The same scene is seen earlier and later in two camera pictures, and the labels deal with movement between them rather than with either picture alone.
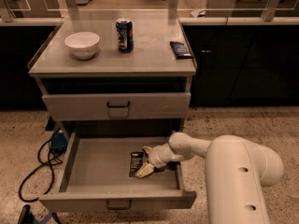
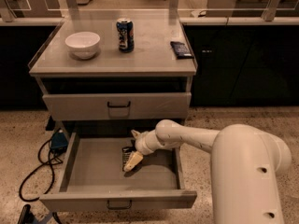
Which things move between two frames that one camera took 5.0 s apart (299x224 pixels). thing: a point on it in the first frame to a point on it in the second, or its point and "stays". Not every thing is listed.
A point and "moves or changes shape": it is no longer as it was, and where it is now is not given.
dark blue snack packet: x=179 y=50 stays
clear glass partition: x=149 y=1 stays
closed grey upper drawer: x=113 y=106 stays
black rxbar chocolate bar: x=136 y=161 moves or changes shape
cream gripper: x=159 y=156 to x=142 y=144
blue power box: x=59 y=144 stays
